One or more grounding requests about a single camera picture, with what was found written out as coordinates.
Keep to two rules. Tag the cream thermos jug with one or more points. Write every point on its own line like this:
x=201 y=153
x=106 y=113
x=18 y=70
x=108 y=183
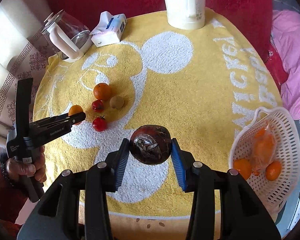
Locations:
x=177 y=5

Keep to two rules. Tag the plastic bag of tangerines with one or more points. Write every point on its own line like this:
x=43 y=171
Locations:
x=263 y=147

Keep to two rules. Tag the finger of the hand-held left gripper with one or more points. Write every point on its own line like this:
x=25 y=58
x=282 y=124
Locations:
x=75 y=120
x=47 y=120

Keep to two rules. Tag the small yellowish orange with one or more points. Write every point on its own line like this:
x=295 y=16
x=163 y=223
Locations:
x=75 y=109

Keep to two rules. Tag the red tomato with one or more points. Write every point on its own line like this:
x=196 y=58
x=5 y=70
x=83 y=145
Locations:
x=98 y=106
x=99 y=124

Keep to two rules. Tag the person's left hand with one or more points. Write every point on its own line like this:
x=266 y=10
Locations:
x=40 y=167

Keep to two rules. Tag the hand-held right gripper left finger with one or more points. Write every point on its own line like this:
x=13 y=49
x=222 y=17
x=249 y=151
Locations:
x=122 y=160

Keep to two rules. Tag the white tissue pack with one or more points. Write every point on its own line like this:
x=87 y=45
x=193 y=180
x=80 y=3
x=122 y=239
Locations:
x=107 y=36

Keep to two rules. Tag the white plastic basket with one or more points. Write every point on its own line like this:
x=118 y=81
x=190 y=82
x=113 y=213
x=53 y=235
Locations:
x=287 y=130

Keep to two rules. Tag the dark brown mangosteen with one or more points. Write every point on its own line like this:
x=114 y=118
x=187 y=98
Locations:
x=150 y=142

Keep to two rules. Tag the tangerine with stem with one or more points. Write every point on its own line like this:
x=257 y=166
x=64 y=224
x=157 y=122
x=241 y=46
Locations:
x=102 y=91

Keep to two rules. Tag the large dimpled orange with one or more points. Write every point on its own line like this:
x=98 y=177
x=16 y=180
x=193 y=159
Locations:
x=273 y=170

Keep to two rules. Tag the smooth round orange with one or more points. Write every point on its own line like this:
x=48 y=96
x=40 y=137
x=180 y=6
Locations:
x=239 y=168

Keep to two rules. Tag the pink dotted blanket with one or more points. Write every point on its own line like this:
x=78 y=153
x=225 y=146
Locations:
x=295 y=55

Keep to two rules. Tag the yellow and white towel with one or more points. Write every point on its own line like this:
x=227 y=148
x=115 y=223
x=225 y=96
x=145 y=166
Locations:
x=202 y=92

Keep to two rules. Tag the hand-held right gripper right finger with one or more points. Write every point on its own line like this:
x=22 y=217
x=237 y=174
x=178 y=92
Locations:
x=177 y=160

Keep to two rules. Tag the patterned beige curtain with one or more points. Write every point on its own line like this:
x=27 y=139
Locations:
x=15 y=62

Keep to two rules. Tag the brown kiwi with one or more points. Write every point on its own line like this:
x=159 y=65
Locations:
x=116 y=102

